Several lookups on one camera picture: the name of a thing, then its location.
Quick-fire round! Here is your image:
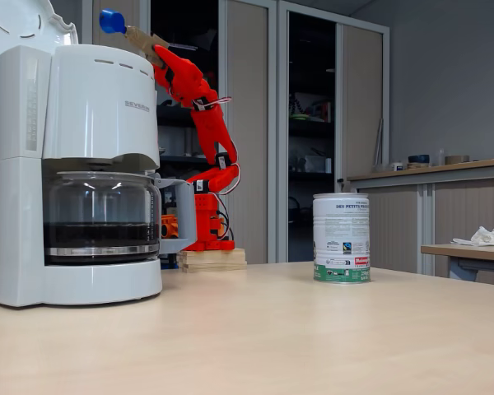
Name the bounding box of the blue scoop with cardboard handle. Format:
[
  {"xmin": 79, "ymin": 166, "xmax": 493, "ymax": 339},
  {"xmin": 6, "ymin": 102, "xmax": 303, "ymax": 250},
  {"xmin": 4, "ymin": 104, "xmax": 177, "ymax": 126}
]
[{"xmin": 99, "ymin": 8, "xmax": 170, "ymax": 69}]

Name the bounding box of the white green coffee tin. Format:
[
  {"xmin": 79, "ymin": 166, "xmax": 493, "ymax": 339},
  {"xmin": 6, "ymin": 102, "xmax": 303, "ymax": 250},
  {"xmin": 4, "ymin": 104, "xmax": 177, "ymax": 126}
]
[{"xmin": 312, "ymin": 192, "xmax": 371, "ymax": 284}]

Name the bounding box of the white drip coffee maker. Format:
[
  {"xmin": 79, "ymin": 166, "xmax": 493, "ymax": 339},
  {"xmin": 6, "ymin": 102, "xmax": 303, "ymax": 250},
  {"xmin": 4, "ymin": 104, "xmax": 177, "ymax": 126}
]
[{"xmin": 0, "ymin": 0, "xmax": 164, "ymax": 308}]

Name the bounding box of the tall grey cabinet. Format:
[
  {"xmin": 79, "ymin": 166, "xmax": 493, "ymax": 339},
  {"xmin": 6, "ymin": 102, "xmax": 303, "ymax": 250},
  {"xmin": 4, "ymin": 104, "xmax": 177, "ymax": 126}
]
[
  {"xmin": 276, "ymin": 0, "xmax": 391, "ymax": 264},
  {"xmin": 82, "ymin": 0, "xmax": 277, "ymax": 264}
]

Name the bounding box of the orange clamp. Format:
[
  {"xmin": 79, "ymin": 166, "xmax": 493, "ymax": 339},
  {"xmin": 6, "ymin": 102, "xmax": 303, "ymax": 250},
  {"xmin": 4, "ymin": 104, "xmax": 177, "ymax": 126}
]
[{"xmin": 161, "ymin": 213, "xmax": 180, "ymax": 239}]

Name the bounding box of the wooden base block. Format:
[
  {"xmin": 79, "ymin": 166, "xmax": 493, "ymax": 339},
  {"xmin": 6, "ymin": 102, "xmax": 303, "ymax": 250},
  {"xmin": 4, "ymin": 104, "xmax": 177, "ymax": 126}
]
[{"xmin": 176, "ymin": 248, "xmax": 248, "ymax": 273}]

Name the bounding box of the low sideboard wooden top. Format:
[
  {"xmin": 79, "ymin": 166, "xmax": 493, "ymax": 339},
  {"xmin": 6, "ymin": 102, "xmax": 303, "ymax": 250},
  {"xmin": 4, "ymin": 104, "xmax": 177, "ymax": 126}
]
[{"xmin": 347, "ymin": 158, "xmax": 494, "ymax": 289}]

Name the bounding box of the small side table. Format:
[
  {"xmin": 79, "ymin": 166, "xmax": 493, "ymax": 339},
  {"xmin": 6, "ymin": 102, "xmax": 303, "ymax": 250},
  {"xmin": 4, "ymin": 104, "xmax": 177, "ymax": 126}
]
[{"xmin": 420, "ymin": 243, "xmax": 494, "ymax": 285}]

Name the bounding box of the white crumpled cloth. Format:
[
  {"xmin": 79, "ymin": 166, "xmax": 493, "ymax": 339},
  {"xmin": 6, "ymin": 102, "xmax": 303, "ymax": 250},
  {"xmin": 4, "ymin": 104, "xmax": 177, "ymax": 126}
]
[{"xmin": 451, "ymin": 225, "xmax": 494, "ymax": 248}]

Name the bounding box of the white red servo cable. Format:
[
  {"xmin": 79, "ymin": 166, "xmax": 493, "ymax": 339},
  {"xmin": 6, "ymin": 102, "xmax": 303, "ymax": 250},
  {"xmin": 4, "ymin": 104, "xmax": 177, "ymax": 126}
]
[{"xmin": 192, "ymin": 96, "xmax": 233, "ymax": 111}]

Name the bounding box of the glass carafe grey handle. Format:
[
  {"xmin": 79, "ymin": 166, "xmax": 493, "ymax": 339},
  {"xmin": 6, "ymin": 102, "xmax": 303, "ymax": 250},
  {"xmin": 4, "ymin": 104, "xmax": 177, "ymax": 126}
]
[{"xmin": 43, "ymin": 170, "xmax": 198, "ymax": 267}]

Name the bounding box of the black power cable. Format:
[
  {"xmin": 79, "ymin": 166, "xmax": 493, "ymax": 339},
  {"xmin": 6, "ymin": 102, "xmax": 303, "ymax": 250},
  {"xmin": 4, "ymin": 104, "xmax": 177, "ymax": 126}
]
[{"xmin": 216, "ymin": 201, "xmax": 235, "ymax": 242}]

